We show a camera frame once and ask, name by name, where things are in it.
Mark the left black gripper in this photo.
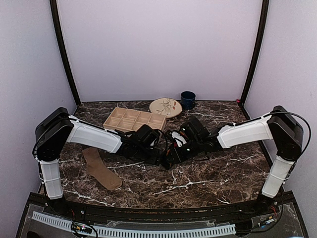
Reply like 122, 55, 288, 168
133, 145, 163, 166

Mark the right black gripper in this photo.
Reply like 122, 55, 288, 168
165, 137, 203, 164

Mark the argyle black red orange sock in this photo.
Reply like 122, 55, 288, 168
161, 131, 187, 170

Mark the wooden compartment tray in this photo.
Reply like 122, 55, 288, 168
103, 107, 166, 132

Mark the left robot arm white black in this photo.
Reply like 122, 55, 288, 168
32, 107, 163, 216

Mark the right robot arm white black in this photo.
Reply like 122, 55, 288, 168
162, 106, 311, 215

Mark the cream floral ceramic plate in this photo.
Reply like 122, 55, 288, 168
149, 98, 183, 119

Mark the dark blue mug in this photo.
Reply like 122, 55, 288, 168
181, 91, 196, 111

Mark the plain brown sock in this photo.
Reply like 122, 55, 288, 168
82, 147, 122, 190

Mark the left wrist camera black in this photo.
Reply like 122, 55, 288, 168
136, 124, 160, 147

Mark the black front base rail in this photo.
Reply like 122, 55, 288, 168
46, 198, 274, 223

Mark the white slotted cable duct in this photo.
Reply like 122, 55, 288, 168
31, 211, 236, 238

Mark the right black frame post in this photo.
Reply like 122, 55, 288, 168
240, 0, 269, 107

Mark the black frame post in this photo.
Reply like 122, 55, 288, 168
50, 0, 81, 107
240, 0, 269, 107

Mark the left black frame post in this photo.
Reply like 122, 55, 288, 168
50, 0, 81, 107

